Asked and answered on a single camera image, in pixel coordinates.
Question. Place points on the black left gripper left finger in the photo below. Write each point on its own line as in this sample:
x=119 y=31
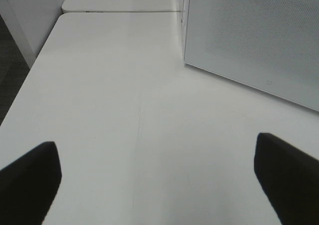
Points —
x=29 y=185

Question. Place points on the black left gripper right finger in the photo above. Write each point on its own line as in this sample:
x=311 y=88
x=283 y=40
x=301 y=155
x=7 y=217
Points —
x=289 y=178

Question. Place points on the white microwave door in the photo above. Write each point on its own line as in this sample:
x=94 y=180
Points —
x=271 y=45

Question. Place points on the white microwave oven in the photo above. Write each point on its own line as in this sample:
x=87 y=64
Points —
x=182 y=7

